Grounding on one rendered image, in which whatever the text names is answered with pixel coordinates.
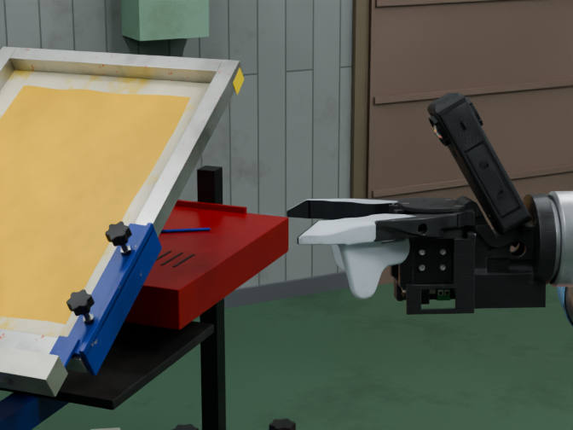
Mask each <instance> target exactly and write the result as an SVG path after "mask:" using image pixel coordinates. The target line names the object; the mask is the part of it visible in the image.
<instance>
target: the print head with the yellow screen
mask: <svg viewBox="0 0 573 430"><path fill-rule="evenodd" d="M239 69H240V70H241V72H242V75H243V71H242V68H241V64H240V61H232V60H218V59H203V58H188V57H174V56H160V55H132V54H117V53H102V52H89V51H74V50H59V49H32V48H16V47H2V48H1V50H0V387H2V388H7V389H12V390H17V391H22V392H31V393H36V394H41V395H45V396H50V397H56V395H57V393H58V392H59V390H60V388H61V386H62V384H63V382H64V380H65V379H66V377H67V375H68V373H67V369H69V370H74V371H79V372H85V373H87V372H88V371H89V372H90V374H91V375H94V376H96V375H97V373H98V371H99V369H100V367H101V365H102V363H103V361H104V359H105V357H106V355H107V354H108V352H109V350H110V348H111V346H112V344H113V342H114V340H115V338H116V336H117V334H118V332H119V330H120V329H121V327H122V325H123V323H124V320H125V318H126V317H127V315H128V313H129V311H130V308H131V307H132V306H133V304H134V302H135V300H136V297H137V295H138V294H139V292H140V290H141V288H142V285H143V283H144V282H145V281H146V279H147V277H148V274H149V272H150V270H151V269H152V267H153V264H154V262H155V260H156V258H157V257H158V256H159V253H160V251H161V249H162V246H161V244H160V242H159V238H158V237H159V234H160V232H161V230H162V229H163V228H164V226H165V223H166V221H167V219H168V217H169V216H170V214H171V212H172V210H173V208H174V206H175V204H176V203H177V200H178V198H179V196H180V194H181V193H182V191H183V189H184V187H185V185H186V183H187V181H188V179H189V178H190V176H191V174H192V172H193V170H194V168H195V166H196V164H197V162H198V160H199V159H200V156H201V155H202V153H203V151H204V149H205V146H206V144H207V143H208V142H209V140H210V138H211V135H212V133H213V131H214V130H215V128H216V126H217V124H218V122H219V120H220V118H221V117H222V115H223V112H224V110H225V108H226V107H227V106H228V104H229V101H230V99H231V97H232V95H233V94H234V91H235V89H234V85H233V82H234V79H235V77H236V75H237V73H238V71H239Z"/></svg>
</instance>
